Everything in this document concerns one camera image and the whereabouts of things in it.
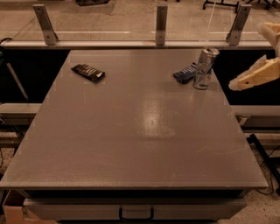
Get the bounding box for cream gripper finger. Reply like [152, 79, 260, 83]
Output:
[257, 22, 280, 57]
[228, 55, 280, 91]

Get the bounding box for silver blue redbull can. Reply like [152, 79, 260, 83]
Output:
[193, 47, 220, 89]

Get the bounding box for blue rxbar blueberry bar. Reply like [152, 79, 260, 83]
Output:
[173, 62, 197, 84]

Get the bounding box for black stand leg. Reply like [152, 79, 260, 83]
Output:
[247, 134, 280, 196]

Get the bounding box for dark brown snack bar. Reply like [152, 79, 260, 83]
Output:
[71, 64, 105, 83]

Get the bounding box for cardboard box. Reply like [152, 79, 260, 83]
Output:
[3, 190, 57, 224]

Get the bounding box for long metal rail beam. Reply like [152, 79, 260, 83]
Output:
[1, 40, 272, 49]

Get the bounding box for right metal rail bracket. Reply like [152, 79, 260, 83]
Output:
[226, 4, 252, 46]

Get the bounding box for metal rail bracket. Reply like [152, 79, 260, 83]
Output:
[32, 3, 58, 46]
[155, 5, 168, 46]
[226, 4, 252, 46]

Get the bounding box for black cable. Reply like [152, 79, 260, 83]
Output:
[256, 145, 280, 196]

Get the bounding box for middle metal rail bracket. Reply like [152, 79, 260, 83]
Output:
[155, 5, 168, 46]

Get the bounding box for grey drawer with handle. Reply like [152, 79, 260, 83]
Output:
[24, 198, 246, 221]

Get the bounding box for left metal rail bracket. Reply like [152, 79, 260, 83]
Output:
[32, 3, 58, 46]

